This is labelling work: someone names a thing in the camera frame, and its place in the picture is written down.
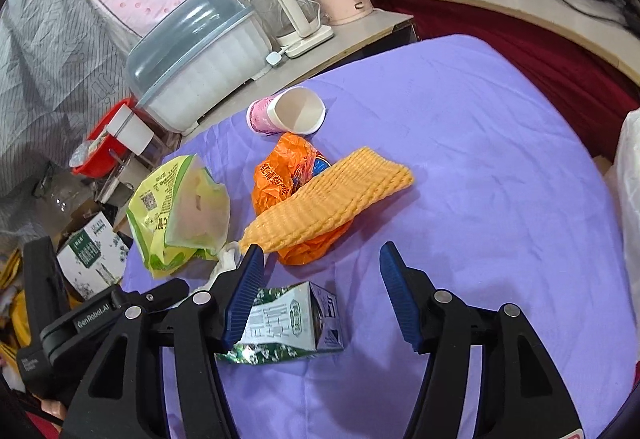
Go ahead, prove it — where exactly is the white lidded cup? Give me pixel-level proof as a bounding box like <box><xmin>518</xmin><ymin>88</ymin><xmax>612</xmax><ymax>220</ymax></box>
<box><xmin>107</xmin><ymin>109</ymin><xmax>169</xmax><ymax>165</ymax></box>

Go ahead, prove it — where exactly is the glass kettle white handle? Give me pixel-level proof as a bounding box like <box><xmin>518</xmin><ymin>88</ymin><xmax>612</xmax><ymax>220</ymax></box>
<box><xmin>244</xmin><ymin>0</ymin><xmax>335</xmax><ymax>59</ymax></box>

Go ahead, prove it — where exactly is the yellow-green snack packet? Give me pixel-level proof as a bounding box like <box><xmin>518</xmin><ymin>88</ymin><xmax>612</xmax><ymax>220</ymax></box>
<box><xmin>125</xmin><ymin>154</ymin><xmax>232</xmax><ymax>280</ymax></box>

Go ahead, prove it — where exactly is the white green printed box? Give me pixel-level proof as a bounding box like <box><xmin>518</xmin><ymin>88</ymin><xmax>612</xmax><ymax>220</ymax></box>
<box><xmin>56</xmin><ymin>211</ymin><xmax>134</xmax><ymax>303</ymax></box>

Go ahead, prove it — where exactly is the bin with white plastic liner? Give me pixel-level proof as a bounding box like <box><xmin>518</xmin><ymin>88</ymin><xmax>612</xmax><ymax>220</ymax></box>
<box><xmin>612</xmin><ymin>108</ymin><xmax>640</xmax><ymax>361</ymax></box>

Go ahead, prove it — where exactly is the pink paper cup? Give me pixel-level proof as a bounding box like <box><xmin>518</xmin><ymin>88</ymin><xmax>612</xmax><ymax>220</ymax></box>
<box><xmin>246</xmin><ymin>87</ymin><xmax>327</xmax><ymax>136</ymax></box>

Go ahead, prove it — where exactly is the green white milk carton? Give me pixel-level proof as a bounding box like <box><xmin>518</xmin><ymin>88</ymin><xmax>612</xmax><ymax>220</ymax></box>
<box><xmin>215</xmin><ymin>280</ymin><xmax>346</xmax><ymax>365</ymax></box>

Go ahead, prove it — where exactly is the white dish box grey lid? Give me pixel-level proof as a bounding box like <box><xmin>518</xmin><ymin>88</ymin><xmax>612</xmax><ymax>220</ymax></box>
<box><xmin>124</xmin><ymin>0</ymin><xmax>274</xmax><ymax>136</ymax></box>

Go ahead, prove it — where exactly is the orange plastic bag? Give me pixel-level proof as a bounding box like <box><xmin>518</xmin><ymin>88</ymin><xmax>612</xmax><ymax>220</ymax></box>
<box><xmin>251</xmin><ymin>133</ymin><xmax>354</xmax><ymax>267</ymax></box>

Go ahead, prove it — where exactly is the orange foam net sleeve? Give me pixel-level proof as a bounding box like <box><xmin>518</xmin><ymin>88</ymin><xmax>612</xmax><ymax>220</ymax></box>
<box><xmin>239</xmin><ymin>146</ymin><xmax>415</xmax><ymax>254</ymax></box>

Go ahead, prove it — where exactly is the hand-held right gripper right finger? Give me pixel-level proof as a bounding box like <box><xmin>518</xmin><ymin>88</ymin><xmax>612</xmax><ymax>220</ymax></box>
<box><xmin>378</xmin><ymin>241</ymin><xmax>583</xmax><ymax>439</ymax></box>

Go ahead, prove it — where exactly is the beige side cabinet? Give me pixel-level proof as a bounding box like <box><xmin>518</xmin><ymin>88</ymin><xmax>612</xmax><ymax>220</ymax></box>
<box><xmin>180</xmin><ymin>9</ymin><xmax>416</xmax><ymax>140</ymax></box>

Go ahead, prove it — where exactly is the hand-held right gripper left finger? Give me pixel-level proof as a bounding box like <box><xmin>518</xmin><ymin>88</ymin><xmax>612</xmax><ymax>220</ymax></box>
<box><xmin>60</xmin><ymin>243</ymin><xmax>266</xmax><ymax>439</ymax></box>

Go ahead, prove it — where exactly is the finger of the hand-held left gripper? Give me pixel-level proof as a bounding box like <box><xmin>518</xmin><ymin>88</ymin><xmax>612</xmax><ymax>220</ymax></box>
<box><xmin>111</xmin><ymin>278</ymin><xmax>191</xmax><ymax>316</ymax></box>

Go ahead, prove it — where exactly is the person's left hand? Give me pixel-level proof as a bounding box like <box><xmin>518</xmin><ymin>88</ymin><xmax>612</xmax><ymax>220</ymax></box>
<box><xmin>40</xmin><ymin>396</ymin><xmax>69</xmax><ymax>423</ymax></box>

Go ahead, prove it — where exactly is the dark red curtain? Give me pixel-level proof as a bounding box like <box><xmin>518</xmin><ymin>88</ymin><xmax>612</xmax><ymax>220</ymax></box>
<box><xmin>367</xmin><ymin>0</ymin><xmax>640</xmax><ymax>160</ymax></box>

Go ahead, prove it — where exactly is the red plastic basin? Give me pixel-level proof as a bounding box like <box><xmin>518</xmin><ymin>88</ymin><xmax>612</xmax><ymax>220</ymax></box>
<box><xmin>70</xmin><ymin>98</ymin><xmax>139</xmax><ymax>178</ymax></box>

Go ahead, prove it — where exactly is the clear glass pitcher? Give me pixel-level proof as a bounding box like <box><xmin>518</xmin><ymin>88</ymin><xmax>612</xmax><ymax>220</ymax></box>
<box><xmin>32</xmin><ymin>161</ymin><xmax>102</xmax><ymax>216</ymax></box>

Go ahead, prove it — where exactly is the purple blanket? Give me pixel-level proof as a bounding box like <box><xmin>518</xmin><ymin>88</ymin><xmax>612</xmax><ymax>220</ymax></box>
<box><xmin>122</xmin><ymin>34</ymin><xmax>629</xmax><ymax>439</ymax></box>

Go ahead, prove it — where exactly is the white tissue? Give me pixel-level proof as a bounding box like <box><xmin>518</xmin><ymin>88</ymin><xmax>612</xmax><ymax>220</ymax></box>
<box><xmin>207</xmin><ymin>241</ymin><xmax>246</xmax><ymax>291</ymax></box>

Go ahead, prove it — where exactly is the grey striped cloth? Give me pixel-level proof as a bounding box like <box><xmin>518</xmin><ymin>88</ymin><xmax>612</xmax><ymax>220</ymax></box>
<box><xmin>0</xmin><ymin>0</ymin><xmax>144</xmax><ymax>216</ymax></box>

